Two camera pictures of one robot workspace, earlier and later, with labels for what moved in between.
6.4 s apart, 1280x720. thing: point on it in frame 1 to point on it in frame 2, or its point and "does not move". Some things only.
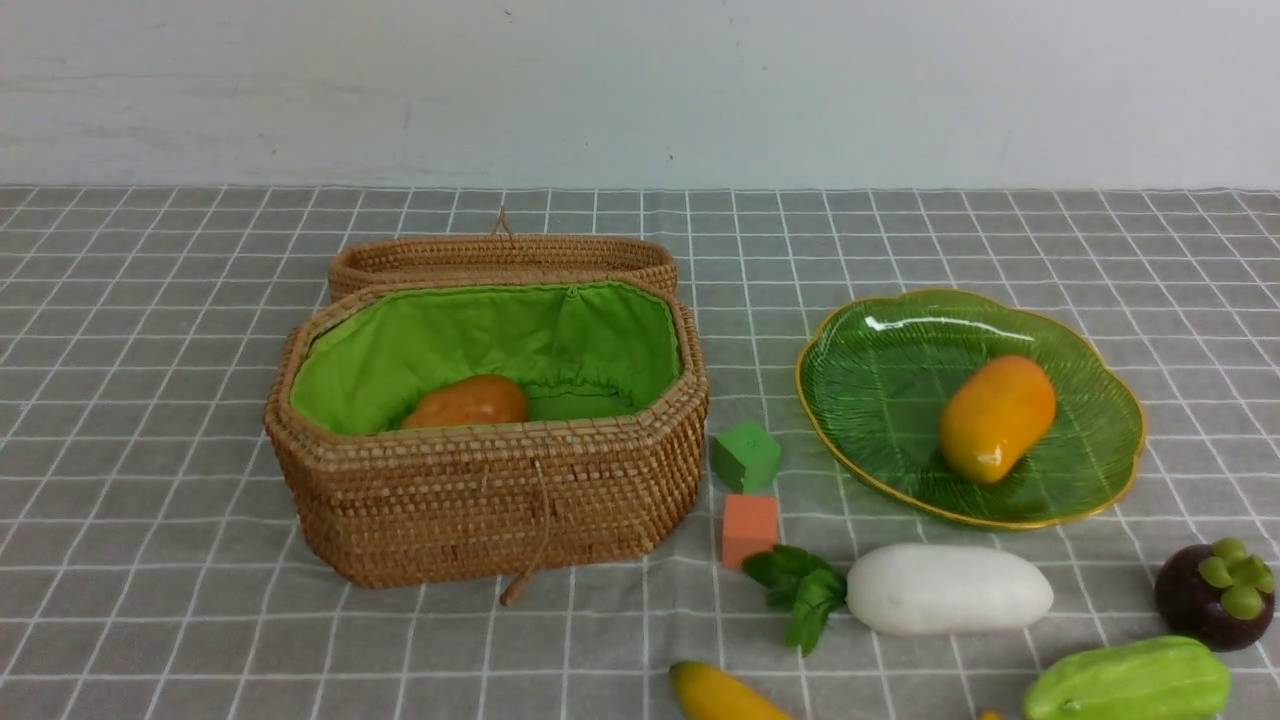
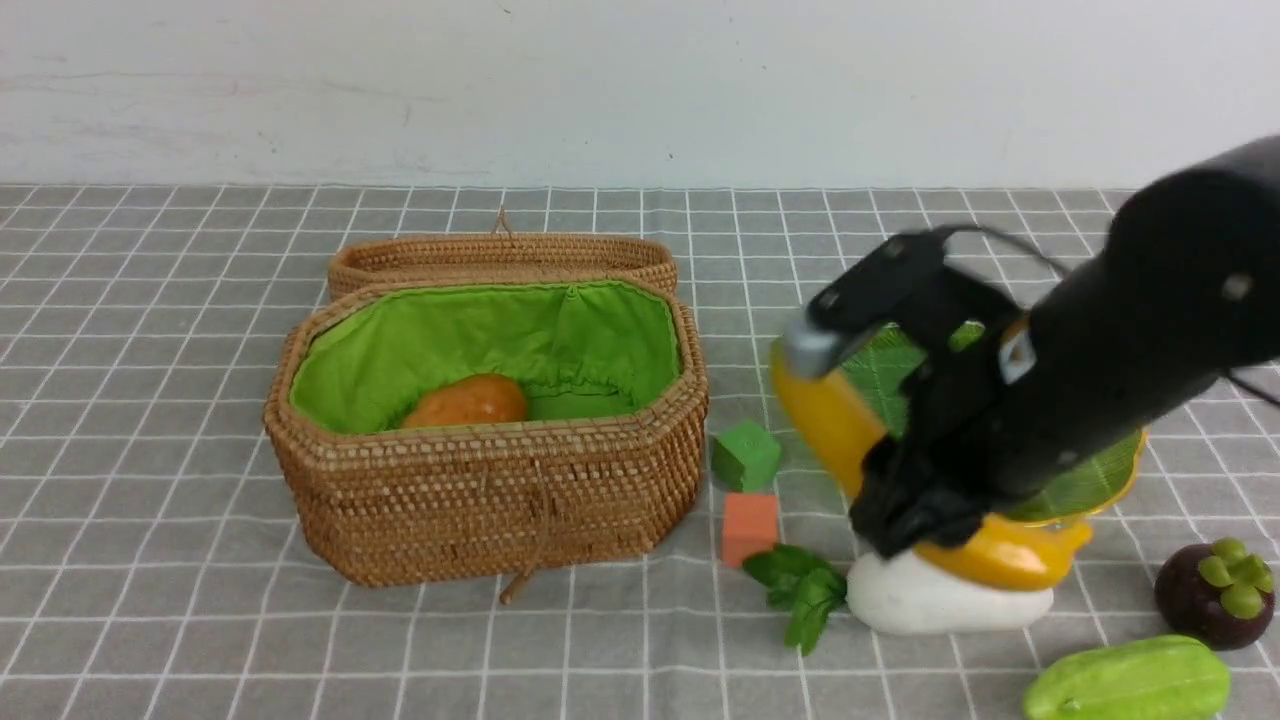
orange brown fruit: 477,400 does not move
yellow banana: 704,692 to 996,554
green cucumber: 1157,678 does not move
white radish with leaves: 905,589 does not move
